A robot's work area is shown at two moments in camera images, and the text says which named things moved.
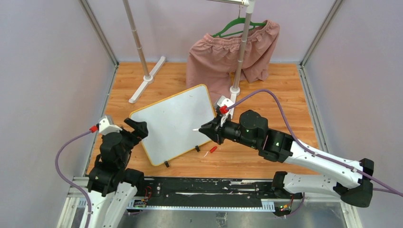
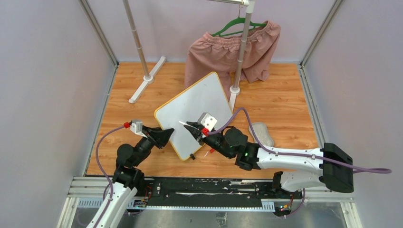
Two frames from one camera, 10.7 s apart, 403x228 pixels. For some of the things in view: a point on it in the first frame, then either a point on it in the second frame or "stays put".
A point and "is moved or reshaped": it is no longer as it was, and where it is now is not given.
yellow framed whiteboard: x=174 y=123 is moved or reshaped
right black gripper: x=213 y=129 to x=198 y=135
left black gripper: x=140 y=129 to x=158 y=137
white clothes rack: x=235 y=91 stays put
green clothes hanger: x=218 y=34 stays put
